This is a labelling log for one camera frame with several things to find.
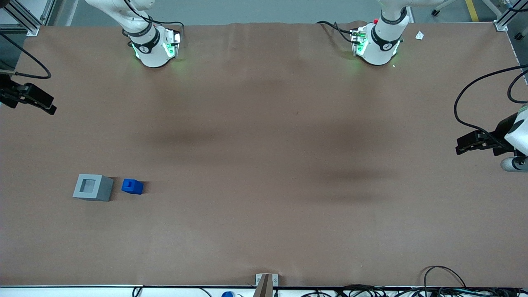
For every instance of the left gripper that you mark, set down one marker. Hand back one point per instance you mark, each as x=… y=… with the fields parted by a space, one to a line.
x=496 y=140

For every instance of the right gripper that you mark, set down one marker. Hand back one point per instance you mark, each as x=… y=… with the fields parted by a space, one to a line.
x=9 y=93

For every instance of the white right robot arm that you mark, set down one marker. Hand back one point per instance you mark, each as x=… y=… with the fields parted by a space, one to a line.
x=152 y=51

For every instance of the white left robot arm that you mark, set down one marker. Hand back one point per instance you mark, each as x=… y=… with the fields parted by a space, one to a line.
x=377 y=47

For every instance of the gray square base block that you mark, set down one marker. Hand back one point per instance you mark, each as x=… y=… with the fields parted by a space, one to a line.
x=94 y=188

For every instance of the blue plastic part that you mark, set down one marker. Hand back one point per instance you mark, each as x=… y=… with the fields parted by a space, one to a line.
x=132 y=187

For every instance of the small white paper scrap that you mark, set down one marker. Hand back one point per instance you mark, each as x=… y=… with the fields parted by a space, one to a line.
x=419 y=35

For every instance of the black chair castor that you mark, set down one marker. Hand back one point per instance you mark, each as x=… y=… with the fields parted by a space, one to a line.
x=435 y=12

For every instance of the brown table cover sheet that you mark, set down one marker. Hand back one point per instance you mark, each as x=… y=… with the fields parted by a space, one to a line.
x=264 y=165

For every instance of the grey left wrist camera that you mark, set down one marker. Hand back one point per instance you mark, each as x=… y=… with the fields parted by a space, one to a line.
x=515 y=164

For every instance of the aluminium frame post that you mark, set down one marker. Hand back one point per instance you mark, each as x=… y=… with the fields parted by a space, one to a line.
x=24 y=18
x=505 y=18

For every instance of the grey metal camera bracket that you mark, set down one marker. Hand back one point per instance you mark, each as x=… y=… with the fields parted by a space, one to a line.
x=266 y=284

